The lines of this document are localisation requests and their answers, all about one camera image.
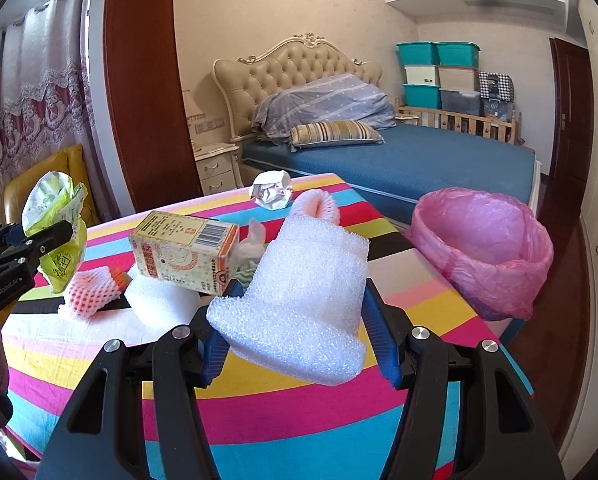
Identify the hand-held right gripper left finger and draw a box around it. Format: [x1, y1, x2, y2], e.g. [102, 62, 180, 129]
[34, 280, 245, 480]

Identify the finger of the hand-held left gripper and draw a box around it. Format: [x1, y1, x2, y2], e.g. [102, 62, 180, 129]
[0, 220, 77, 286]
[0, 224, 27, 257]

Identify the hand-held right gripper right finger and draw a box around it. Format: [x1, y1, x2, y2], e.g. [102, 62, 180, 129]
[361, 277, 567, 480]

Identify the green snack bag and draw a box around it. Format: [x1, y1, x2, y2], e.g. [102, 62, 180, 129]
[22, 171, 89, 295]

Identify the white foam block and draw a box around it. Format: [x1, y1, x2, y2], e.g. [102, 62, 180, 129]
[123, 276, 202, 332]

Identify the white foam sheet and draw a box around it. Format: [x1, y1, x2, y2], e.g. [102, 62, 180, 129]
[206, 215, 371, 387]

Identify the beige drink carton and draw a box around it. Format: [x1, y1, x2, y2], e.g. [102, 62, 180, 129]
[130, 210, 240, 297]

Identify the pink bagged trash bin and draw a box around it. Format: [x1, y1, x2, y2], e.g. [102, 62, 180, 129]
[406, 187, 554, 322]

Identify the yellow armchair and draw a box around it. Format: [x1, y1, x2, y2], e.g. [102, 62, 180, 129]
[4, 145, 100, 226]

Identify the striped colourful tablecloth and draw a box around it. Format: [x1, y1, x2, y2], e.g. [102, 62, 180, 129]
[0, 172, 534, 466]

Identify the white tissue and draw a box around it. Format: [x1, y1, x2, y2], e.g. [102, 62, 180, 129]
[231, 217, 267, 281]

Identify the lace curtain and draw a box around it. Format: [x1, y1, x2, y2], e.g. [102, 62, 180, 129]
[0, 0, 105, 221]

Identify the crumpled white paper ball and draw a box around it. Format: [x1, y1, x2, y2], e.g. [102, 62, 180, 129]
[249, 170, 294, 210]

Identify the blue bed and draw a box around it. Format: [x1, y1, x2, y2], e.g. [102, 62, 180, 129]
[241, 125, 540, 216]

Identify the brown wooden wardrobe panel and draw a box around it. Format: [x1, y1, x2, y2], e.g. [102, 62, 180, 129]
[103, 0, 202, 216]

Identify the cream nightstand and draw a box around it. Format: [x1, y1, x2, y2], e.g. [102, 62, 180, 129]
[194, 142, 242, 196]

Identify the cream table lamp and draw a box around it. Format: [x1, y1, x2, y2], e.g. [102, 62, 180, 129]
[181, 90, 202, 136]

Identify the striped pillow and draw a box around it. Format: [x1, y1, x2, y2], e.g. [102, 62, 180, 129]
[289, 121, 385, 148]

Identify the blue patterned duvet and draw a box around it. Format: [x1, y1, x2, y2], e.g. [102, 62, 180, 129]
[251, 74, 397, 141]

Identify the teal storage box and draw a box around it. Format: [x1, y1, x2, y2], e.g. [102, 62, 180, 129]
[397, 42, 440, 67]
[403, 84, 442, 110]
[435, 42, 480, 68]

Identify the grey clear storage box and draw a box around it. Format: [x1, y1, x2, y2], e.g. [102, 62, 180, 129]
[439, 89, 481, 117]

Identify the white storage box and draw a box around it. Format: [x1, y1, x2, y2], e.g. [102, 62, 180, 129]
[403, 64, 440, 86]

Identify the beige storage box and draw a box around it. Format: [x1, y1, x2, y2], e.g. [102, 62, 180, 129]
[438, 66, 480, 92]

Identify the black white checked bag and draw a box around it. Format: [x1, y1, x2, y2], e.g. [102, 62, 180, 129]
[478, 71, 514, 101]

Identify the dark brown door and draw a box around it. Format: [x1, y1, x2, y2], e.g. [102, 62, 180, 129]
[549, 37, 592, 211]

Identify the beige tufted headboard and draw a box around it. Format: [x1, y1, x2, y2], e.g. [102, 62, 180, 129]
[213, 34, 384, 141]

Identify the wooden crib rail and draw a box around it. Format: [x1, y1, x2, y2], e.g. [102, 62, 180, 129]
[396, 105, 522, 146]

